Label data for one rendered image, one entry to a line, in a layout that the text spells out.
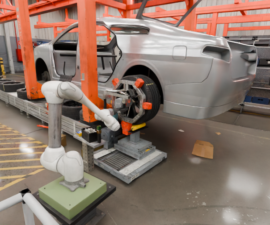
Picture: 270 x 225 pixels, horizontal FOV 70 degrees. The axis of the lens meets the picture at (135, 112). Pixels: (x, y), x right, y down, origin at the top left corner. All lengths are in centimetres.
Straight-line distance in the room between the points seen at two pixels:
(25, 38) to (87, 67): 197
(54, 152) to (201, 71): 162
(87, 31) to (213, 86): 160
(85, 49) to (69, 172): 154
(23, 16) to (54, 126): 296
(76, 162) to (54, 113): 43
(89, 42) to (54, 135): 134
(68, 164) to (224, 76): 173
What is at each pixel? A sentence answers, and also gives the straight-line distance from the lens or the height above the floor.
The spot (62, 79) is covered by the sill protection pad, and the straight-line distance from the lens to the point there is 424.
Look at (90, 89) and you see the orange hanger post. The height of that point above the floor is 97.
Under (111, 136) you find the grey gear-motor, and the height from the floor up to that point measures 32.
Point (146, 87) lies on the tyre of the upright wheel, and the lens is 238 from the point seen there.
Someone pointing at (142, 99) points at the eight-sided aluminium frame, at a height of 93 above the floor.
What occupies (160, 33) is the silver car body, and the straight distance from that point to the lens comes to 250.
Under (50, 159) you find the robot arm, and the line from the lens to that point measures 177.
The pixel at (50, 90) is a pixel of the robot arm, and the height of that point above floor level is 115.
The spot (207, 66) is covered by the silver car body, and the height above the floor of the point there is 134.
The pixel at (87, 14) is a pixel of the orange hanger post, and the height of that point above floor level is 187.
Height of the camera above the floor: 143
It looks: 17 degrees down
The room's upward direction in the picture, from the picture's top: 2 degrees clockwise
